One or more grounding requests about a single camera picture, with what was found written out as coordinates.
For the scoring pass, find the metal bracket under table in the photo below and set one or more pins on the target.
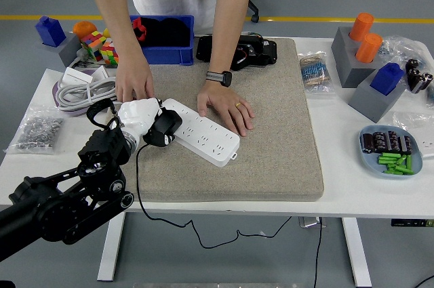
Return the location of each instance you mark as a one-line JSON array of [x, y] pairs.
[[310, 221]]

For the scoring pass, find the black cylindrical capacitor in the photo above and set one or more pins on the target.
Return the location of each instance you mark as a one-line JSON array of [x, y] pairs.
[[393, 140], [380, 141], [406, 144], [368, 143]]

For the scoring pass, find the clear bag of resistors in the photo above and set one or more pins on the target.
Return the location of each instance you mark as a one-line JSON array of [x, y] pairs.
[[315, 74]]

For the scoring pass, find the clear bag of hardware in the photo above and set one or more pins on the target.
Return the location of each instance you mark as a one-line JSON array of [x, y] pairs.
[[400, 47]]

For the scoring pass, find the black cloth pouch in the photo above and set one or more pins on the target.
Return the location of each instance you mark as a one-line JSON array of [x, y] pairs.
[[169, 32]]

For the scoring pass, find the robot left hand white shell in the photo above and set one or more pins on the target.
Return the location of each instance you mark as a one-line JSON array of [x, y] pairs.
[[135, 115]]

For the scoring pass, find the green battery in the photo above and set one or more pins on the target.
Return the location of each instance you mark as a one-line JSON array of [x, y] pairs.
[[401, 170], [393, 173], [389, 155], [409, 162], [396, 167], [388, 162], [400, 160], [390, 159]]

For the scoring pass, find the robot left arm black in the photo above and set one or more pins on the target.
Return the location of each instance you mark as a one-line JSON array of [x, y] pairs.
[[51, 210]]

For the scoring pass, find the grey square block holder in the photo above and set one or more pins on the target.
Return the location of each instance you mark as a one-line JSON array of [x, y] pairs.
[[68, 52], [369, 101]]

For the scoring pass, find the grey-brown mat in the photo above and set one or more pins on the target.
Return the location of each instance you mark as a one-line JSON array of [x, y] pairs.
[[271, 149]]

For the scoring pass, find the black wrist watch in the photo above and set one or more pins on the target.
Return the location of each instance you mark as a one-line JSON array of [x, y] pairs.
[[224, 79]]

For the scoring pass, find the clear bag of metal nuts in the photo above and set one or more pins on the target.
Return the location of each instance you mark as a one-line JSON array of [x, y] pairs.
[[37, 130]]

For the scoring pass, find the black office chair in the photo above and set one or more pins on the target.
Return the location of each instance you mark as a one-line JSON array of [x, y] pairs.
[[254, 6]]

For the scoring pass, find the black mechanical device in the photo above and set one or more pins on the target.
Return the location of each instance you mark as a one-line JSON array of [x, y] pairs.
[[264, 52]]

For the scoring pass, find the light blue plate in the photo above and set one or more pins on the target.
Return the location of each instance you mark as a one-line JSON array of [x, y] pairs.
[[369, 162]]

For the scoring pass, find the empty clear plastic bag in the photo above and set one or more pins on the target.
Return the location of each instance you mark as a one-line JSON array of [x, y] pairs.
[[413, 120]]

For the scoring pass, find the white table leg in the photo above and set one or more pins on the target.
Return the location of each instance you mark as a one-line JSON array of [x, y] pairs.
[[357, 257], [108, 261]]

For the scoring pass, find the person's left hand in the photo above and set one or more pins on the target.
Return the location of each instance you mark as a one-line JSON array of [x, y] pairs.
[[225, 105]]

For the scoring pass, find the person's left forearm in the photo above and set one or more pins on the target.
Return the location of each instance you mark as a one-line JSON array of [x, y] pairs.
[[230, 30]]

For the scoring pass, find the white power strip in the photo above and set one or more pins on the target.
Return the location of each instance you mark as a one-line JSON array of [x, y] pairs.
[[210, 139]]

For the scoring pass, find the bag of large black capacitors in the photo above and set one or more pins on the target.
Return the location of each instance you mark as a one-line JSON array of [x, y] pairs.
[[415, 74]]

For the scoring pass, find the orange cylinder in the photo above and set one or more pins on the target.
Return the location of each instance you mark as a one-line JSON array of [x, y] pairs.
[[368, 47], [361, 27]]

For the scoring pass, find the black table control panel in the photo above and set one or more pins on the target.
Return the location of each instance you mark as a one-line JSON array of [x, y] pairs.
[[407, 223]]

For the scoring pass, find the black plug adapter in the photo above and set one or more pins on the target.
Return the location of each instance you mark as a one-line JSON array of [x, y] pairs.
[[167, 122]]

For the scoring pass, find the small white box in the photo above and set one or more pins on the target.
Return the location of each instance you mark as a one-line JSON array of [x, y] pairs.
[[76, 76]]

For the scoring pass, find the person's right hand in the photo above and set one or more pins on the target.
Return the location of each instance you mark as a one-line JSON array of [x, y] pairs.
[[134, 78]]

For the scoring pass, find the purple disc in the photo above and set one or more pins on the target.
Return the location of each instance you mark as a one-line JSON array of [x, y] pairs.
[[73, 112]]

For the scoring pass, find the person's right forearm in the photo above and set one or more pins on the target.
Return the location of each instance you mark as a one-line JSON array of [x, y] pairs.
[[115, 13]]

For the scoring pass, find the small white zip bag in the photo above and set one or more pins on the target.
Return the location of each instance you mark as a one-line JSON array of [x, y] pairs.
[[428, 147]]

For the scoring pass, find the black pouch red trim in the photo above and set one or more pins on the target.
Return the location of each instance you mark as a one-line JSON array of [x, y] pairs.
[[139, 30]]

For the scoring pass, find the colourful puzzle cube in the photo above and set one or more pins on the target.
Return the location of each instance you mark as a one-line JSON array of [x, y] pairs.
[[108, 53], [93, 44]]

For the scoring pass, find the small white wall plug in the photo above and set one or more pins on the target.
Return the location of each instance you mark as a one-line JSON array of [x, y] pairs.
[[82, 55]]

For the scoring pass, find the blue plastic block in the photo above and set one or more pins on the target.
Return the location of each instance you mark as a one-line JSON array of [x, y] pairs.
[[51, 32], [387, 79]]

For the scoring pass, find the orange ball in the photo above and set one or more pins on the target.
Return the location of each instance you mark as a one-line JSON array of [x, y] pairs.
[[83, 28]]

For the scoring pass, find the blue plastic bin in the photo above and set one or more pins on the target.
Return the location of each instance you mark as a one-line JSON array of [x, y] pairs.
[[169, 56]]

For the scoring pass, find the grey two-hole block holder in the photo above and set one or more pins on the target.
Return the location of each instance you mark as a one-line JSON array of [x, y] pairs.
[[343, 57]]

